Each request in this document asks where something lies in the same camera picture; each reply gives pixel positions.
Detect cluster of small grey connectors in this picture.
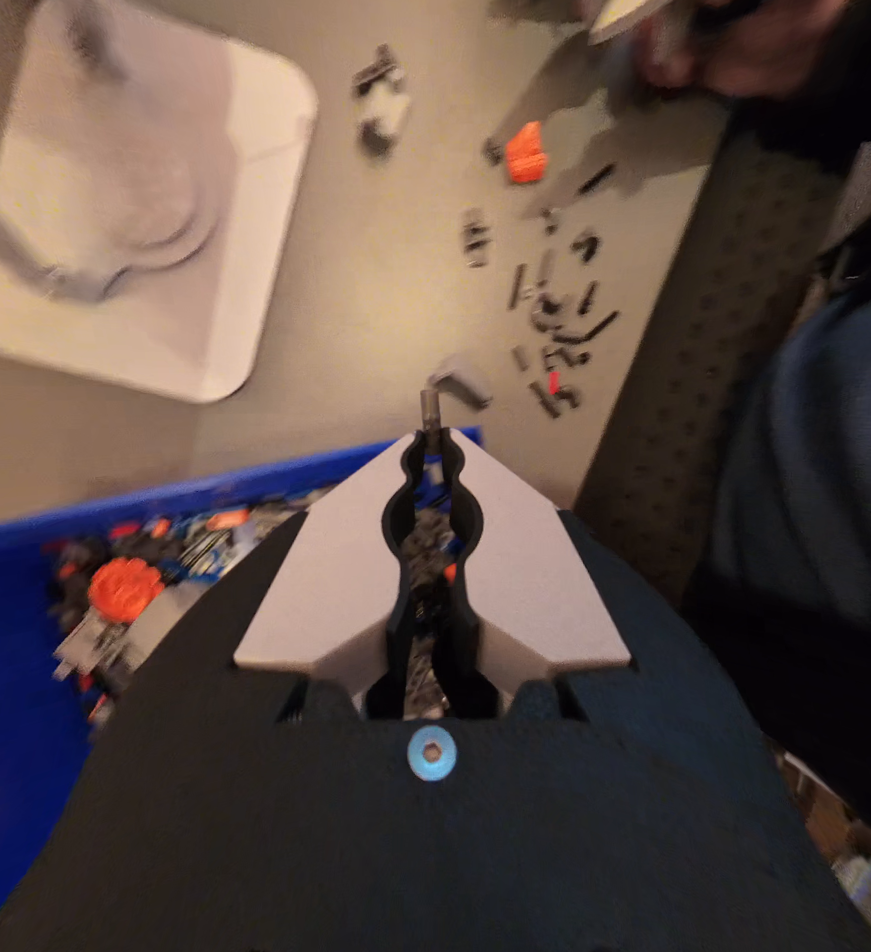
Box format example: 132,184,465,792
507,161,622,420

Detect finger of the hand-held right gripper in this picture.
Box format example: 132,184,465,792
584,0,704,46

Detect black perforated pad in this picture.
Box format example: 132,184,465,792
574,112,871,626

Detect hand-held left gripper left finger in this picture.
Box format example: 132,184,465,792
235,433,429,718

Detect pile of toy building pieces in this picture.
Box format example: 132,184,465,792
46,484,406,730

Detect dark grey beam piece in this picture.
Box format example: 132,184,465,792
352,45,404,96

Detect person's right hand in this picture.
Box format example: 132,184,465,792
629,0,853,102

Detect dark grey connector plate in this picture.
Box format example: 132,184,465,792
461,212,493,269

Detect orange panel piece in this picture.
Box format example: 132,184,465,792
501,122,551,185

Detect light grey curved panel piece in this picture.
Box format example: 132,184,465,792
358,87,412,156

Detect blue plastic bin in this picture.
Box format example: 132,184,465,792
0,429,484,952

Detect white stand base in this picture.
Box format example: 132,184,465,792
0,0,320,406

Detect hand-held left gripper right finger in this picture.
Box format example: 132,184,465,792
433,433,630,718

